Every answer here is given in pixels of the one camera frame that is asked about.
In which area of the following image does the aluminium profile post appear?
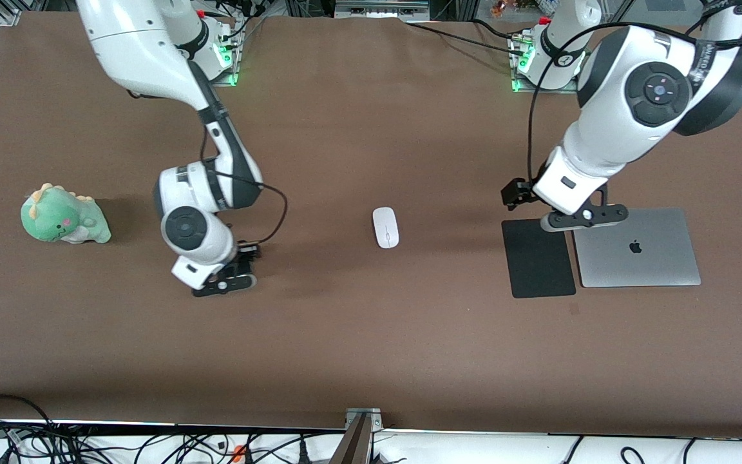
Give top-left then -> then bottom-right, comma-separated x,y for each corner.
328,407 -> 385,464

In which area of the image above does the silver laptop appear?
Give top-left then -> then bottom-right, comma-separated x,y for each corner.
571,208 -> 702,288

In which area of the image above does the green dinosaur plush toy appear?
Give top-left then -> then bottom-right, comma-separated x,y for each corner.
21,183 -> 112,245

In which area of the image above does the aluminium frame rail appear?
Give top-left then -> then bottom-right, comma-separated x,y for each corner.
334,0 -> 431,19

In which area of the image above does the small colourful toy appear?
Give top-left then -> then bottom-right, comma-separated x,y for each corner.
491,0 -> 540,17

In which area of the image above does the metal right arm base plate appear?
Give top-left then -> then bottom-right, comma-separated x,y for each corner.
212,63 -> 241,88

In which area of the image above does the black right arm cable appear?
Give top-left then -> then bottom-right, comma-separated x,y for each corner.
199,126 -> 289,247

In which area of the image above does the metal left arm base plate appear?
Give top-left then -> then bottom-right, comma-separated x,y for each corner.
511,74 -> 582,95

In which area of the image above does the black mouse pad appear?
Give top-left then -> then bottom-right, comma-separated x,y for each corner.
501,218 -> 577,299

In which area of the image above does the white computer mouse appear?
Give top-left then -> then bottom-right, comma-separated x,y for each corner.
372,207 -> 400,249

